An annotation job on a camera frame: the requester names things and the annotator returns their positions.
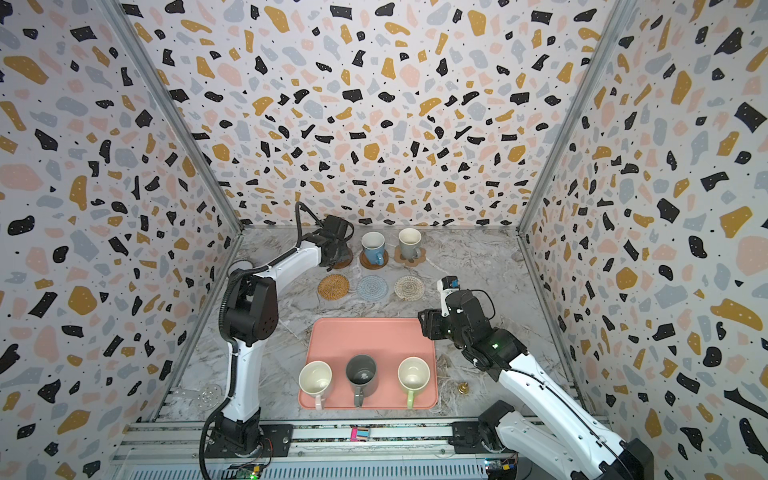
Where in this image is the brown wooden coaster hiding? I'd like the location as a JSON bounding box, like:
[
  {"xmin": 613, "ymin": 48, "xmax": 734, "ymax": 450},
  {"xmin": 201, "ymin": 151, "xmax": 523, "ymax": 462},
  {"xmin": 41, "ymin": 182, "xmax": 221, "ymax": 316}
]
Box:
[
  {"xmin": 334, "ymin": 253, "xmax": 353, "ymax": 270},
  {"xmin": 359, "ymin": 251, "xmax": 389, "ymax": 270}
]

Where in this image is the beige patterned round coaster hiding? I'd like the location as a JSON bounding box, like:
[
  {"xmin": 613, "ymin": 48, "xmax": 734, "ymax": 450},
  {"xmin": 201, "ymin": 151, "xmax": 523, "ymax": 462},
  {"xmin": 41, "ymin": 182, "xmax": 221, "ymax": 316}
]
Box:
[{"xmin": 394, "ymin": 275, "xmax": 425, "ymax": 301}]

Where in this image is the woven rattan coaster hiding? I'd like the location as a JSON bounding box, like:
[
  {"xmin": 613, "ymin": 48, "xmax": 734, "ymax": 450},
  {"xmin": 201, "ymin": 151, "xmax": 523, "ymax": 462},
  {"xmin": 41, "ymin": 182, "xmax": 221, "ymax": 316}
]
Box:
[{"xmin": 317, "ymin": 274, "xmax": 350, "ymax": 301}]

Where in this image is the light blue mug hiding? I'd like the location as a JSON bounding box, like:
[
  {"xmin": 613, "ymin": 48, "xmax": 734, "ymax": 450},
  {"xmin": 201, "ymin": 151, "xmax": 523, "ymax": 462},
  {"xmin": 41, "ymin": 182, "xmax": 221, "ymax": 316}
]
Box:
[{"xmin": 361, "ymin": 232, "xmax": 386, "ymax": 266}]

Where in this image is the white mug green handle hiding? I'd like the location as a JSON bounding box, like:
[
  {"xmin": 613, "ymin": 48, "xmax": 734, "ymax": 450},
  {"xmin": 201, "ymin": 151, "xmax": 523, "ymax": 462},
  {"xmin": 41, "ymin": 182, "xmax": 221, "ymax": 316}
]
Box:
[{"xmin": 397, "ymin": 356, "xmax": 431, "ymax": 409}]

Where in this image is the paw print wooden coaster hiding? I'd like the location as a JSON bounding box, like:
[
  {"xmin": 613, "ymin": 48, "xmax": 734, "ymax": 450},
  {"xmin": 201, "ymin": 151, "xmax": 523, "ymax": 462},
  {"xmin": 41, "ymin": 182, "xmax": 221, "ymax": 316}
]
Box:
[{"xmin": 394, "ymin": 246, "xmax": 426, "ymax": 267}]

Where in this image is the white mug grey handle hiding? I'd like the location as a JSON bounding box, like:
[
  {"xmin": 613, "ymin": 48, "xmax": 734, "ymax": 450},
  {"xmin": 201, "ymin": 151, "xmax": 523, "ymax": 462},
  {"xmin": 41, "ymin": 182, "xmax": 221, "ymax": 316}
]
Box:
[{"xmin": 398, "ymin": 227, "xmax": 422, "ymax": 261}]

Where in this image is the dark grey mug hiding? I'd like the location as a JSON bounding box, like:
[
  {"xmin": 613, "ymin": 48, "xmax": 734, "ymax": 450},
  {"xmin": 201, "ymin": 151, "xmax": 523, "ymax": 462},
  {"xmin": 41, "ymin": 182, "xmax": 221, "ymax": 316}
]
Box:
[{"xmin": 345, "ymin": 354, "xmax": 378, "ymax": 408}]

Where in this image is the white mug pink handle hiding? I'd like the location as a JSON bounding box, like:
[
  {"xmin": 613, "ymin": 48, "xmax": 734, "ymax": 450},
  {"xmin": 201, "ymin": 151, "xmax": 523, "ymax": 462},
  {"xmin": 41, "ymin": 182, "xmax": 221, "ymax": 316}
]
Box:
[{"xmin": 299, "ymin": 360, "xmax": 333, "ymax": 410}]

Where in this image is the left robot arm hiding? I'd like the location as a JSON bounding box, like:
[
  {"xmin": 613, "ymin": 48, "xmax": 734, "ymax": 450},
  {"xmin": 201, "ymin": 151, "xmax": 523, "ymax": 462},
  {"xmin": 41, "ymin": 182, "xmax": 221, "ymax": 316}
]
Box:
[{"xmin": 200, "ymin": 215, "xmax": 354, "ymax": 457}]

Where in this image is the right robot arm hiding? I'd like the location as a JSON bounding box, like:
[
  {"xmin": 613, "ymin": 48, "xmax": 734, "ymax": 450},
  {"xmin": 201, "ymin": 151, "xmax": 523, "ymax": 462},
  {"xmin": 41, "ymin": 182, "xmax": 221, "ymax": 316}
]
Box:
[{"xmin": 418, "ymin": 276, "xmax": 654, "ymax": 479}]

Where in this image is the light blue round coaster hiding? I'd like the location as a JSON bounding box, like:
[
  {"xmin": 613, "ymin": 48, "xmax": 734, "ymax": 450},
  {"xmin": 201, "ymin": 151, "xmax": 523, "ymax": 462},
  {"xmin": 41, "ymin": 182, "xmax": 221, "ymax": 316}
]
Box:
[{"xmin": 356, "ymin": 275, "xmax": 389, "ymax": 302}]

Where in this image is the pink silicone tray mat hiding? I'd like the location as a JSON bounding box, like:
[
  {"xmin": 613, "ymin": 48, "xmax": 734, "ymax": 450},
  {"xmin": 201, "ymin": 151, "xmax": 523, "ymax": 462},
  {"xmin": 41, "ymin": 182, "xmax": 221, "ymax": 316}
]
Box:
[{"xmin": 298, "ymin": 318, "xmax": 439, "ymax": 410}]

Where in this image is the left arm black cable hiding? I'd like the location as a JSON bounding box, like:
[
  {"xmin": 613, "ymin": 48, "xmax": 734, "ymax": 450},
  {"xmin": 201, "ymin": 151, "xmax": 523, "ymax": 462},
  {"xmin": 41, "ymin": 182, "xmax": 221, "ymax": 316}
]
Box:
[{"xmin": 292, "ymin": 200, "xmax": 322, "ymax": 253}]

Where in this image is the aluminium front rail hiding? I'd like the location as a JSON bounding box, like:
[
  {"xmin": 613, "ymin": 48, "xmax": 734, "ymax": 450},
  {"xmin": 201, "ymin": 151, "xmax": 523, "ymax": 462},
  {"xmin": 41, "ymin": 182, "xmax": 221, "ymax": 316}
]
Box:
[{"xmin": 107, "ymin": 416, "xmax": 622, "ymax": 480}]

